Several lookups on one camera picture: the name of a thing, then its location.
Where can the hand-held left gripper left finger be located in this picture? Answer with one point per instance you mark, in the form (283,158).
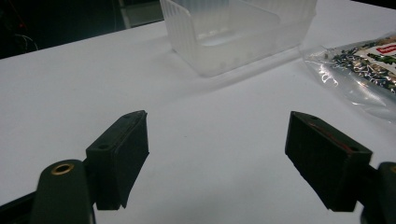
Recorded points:
(115,158)

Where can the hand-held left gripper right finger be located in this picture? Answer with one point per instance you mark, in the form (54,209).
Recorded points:
(323,161)

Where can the clear plastic snack bag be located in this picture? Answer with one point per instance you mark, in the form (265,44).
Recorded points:
(361,71)

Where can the translucent white plastic bin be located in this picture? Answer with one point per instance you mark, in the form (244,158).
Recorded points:
(238,34)

